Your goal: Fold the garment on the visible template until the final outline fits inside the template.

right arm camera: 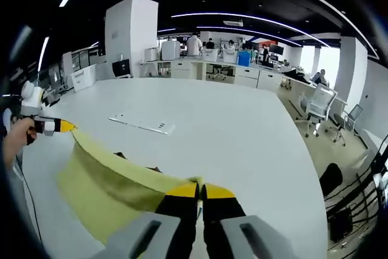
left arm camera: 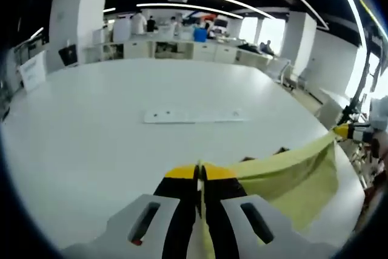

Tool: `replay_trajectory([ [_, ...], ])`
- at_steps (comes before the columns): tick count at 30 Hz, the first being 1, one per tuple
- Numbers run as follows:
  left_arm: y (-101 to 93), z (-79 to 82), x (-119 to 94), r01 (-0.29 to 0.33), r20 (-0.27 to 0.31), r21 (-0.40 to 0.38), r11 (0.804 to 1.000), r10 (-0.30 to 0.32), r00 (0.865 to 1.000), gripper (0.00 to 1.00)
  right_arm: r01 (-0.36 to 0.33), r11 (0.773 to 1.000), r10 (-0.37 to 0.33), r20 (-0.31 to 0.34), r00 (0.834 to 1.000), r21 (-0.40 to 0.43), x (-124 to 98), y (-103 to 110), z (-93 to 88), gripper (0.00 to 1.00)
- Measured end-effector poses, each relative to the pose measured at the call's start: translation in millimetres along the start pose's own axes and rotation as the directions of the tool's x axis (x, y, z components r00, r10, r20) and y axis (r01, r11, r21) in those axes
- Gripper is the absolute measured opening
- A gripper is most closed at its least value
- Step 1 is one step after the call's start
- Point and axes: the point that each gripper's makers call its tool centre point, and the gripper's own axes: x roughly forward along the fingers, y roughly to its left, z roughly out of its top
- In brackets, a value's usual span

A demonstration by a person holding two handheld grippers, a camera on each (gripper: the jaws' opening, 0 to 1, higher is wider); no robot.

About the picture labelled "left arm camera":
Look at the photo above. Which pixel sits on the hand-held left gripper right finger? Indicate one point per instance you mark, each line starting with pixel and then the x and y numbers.
pixel 224 204

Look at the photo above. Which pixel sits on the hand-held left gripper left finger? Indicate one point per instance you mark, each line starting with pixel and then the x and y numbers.
pixel 179 204

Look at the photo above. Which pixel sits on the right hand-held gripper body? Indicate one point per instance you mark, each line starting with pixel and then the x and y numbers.
pixel 380 113

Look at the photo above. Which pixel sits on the yellow blue black garment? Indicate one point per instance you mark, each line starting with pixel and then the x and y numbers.
pixel 288 174

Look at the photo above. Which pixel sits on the person's right hand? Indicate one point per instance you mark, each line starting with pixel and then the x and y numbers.
pixel 381 143

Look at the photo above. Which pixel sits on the white office chair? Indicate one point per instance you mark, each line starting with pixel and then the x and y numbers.
pixel 280 69

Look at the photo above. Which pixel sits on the white window pillar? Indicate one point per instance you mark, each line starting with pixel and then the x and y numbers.
pixel 300 43

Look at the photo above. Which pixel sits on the dark cloth pile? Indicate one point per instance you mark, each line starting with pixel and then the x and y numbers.
pixel 248 47

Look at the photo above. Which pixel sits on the row of white cabinets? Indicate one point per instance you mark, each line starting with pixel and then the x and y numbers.
pixel 206 52

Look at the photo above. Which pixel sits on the blue box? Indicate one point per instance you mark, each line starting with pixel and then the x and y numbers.
pixel 200 34

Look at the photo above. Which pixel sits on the white equipment cabinet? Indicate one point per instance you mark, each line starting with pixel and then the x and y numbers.
pixel 122 31

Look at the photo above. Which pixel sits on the black waste bin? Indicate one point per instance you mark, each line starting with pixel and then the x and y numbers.
pixel 68 55

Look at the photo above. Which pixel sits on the white storage bin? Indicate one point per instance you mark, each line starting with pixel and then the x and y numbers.
pixel 33 71

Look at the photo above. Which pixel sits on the white square pillar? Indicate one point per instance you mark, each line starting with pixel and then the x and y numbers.
pixel 78 13

